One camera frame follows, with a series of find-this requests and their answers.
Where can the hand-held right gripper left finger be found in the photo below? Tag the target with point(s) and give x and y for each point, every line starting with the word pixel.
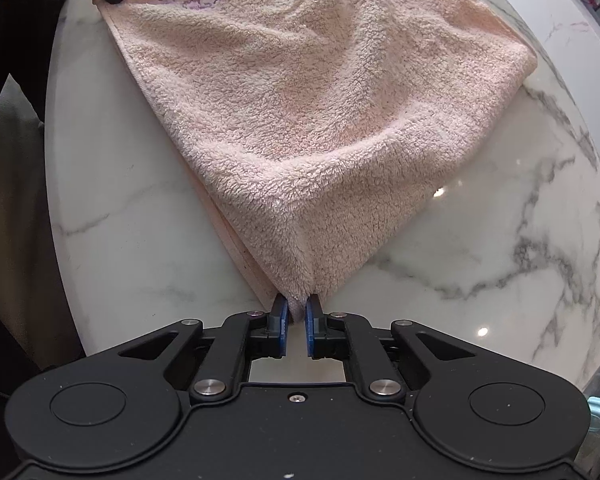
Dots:
pixel 280 327

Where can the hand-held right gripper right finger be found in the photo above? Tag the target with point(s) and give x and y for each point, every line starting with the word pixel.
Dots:
pixel 312 327

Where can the pink fluffy towel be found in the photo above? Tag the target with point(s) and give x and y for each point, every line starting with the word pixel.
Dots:
pixel 305 135

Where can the white marble TV console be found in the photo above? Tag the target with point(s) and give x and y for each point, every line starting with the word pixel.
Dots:
pixel 580 50

